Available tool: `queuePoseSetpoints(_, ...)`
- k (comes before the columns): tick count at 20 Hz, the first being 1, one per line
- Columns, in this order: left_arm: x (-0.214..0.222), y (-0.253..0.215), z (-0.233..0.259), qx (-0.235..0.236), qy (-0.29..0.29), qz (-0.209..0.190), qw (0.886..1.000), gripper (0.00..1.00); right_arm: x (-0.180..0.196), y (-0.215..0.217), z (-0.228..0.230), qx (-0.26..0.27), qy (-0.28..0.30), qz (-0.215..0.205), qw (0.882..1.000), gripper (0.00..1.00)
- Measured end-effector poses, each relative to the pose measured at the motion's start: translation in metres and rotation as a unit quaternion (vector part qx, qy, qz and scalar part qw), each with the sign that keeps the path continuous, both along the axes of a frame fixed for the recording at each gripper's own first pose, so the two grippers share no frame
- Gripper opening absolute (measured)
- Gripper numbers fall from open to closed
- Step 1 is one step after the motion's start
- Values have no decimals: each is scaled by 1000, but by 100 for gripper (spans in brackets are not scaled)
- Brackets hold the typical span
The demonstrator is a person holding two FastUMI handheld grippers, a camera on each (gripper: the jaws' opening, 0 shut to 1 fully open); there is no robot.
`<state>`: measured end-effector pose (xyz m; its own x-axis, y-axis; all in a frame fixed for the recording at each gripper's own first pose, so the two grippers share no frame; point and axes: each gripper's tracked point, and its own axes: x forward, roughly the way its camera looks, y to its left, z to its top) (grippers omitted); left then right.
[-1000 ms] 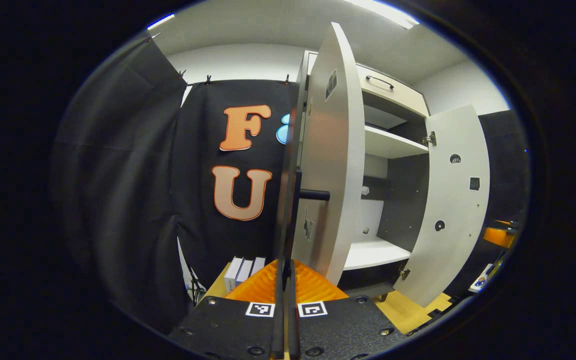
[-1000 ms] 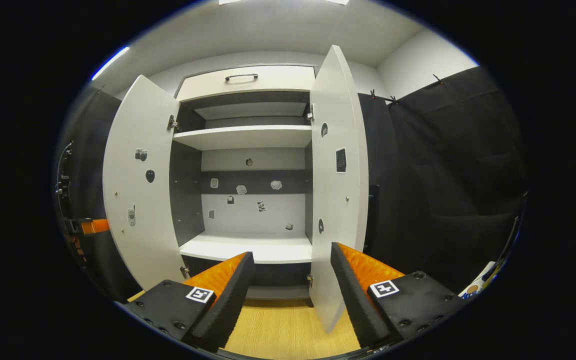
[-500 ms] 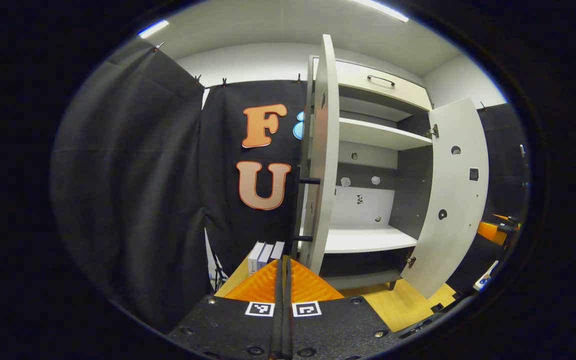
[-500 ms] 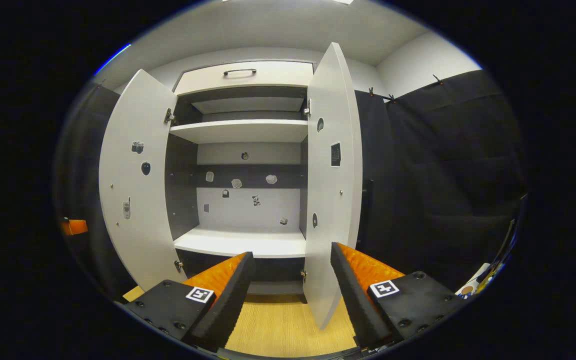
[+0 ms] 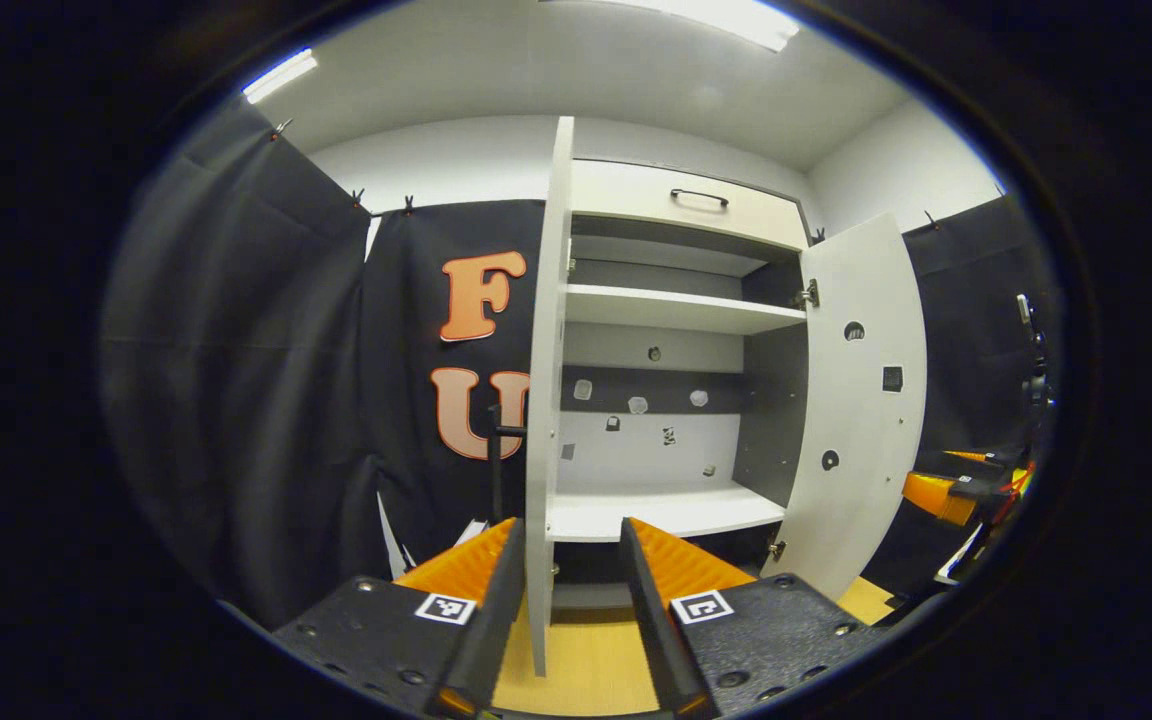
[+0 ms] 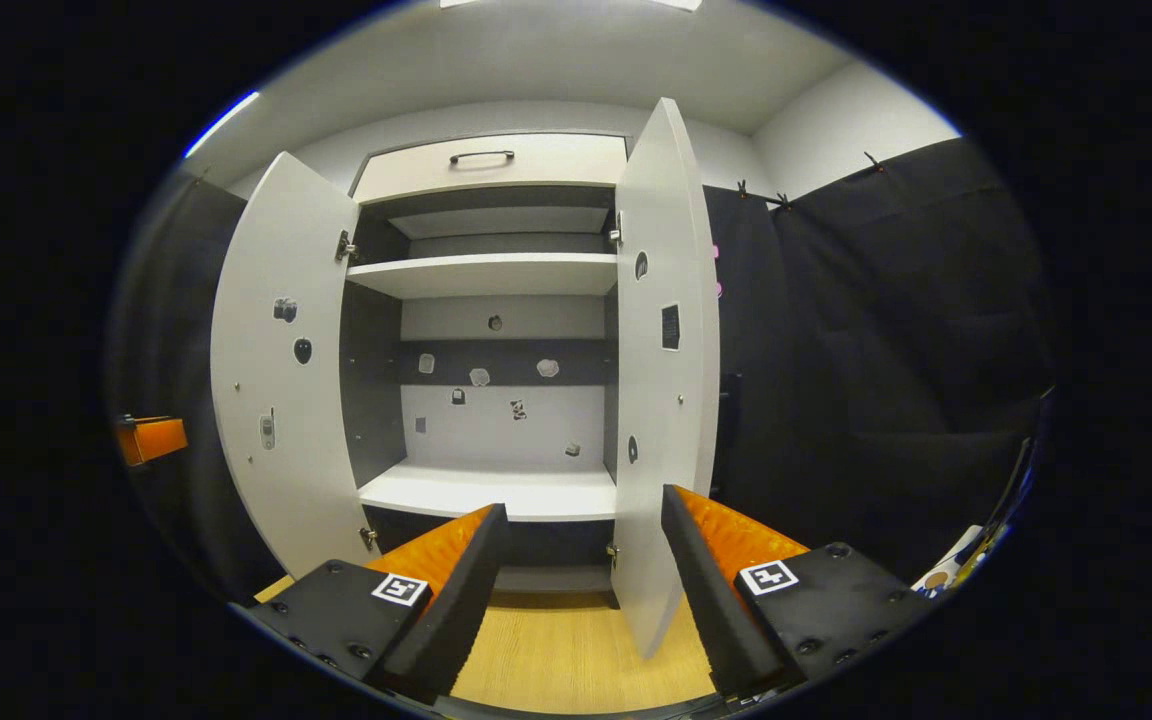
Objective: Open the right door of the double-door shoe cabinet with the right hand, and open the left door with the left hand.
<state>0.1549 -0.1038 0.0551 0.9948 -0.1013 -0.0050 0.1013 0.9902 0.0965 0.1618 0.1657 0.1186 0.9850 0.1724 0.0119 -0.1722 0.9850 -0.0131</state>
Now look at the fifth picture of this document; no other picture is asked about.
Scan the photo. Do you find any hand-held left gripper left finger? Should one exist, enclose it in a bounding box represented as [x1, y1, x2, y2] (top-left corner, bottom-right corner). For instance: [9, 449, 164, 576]
[271, 517, 527, 719]

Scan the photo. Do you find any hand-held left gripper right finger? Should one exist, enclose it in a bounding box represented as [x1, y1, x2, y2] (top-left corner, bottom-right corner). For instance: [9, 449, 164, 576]
[619, 517, 882, 719]

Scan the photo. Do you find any beige cabinet door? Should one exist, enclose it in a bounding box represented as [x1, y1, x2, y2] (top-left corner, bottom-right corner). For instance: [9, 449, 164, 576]
[761, 212, 929, 601]
[524, 115, 577, 679]

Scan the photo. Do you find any black door handle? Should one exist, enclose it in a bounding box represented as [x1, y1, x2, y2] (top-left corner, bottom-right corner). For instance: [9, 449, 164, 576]
[486, 405, 529, 526]

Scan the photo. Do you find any beige double-door shoe cabinet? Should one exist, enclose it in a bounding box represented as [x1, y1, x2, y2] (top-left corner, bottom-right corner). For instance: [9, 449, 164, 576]
[524, 115, 929, 679]

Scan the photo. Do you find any white cabinet shelf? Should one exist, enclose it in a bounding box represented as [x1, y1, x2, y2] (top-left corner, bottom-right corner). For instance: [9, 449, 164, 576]
[548, 482, 787, 543]
[564, 284, 807, 336]

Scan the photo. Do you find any beige cabinet drawer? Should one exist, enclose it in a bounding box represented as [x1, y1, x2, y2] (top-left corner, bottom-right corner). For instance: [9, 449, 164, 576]
[571, 158, 809, 251]

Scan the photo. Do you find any black backdrop cloth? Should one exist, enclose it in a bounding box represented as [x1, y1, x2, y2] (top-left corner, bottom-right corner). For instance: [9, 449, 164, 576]
[361, 198, 547, 571]
[101, 100, 387, 631]
[861, 195, 1062, 601]

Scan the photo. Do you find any long ceiling light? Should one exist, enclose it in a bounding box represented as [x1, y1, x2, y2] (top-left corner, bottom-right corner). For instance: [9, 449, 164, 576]
[546, 0, 802, 53]

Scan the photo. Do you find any small ceiling light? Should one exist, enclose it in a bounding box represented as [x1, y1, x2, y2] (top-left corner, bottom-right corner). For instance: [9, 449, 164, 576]
[241, 48, 319, 105]

